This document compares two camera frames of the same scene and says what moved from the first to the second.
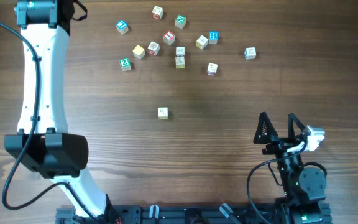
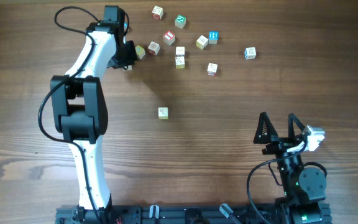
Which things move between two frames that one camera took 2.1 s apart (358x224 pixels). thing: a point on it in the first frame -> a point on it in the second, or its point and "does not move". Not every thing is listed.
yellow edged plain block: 163,112 does not move
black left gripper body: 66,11 -> 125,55
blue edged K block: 250,53 does not move
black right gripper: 272,136 does not move
